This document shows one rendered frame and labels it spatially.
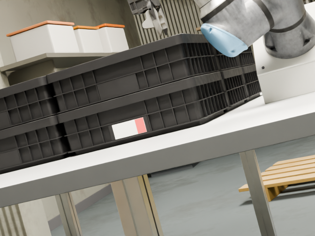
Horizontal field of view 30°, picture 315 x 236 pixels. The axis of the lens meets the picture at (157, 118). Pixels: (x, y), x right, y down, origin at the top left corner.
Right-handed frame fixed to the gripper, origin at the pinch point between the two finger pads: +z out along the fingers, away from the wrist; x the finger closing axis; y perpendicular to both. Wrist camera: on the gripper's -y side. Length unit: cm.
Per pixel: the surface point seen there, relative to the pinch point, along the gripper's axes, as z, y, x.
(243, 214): 105, 41, -141
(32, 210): 66, 182, -144
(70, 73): 5, 12, 49
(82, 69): 5, 8, 49
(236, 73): 21.2, -18.2, 1.4
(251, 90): 29.5, -16.5, -18.9
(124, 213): 38, -7, 83
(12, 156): 20, 38, 50
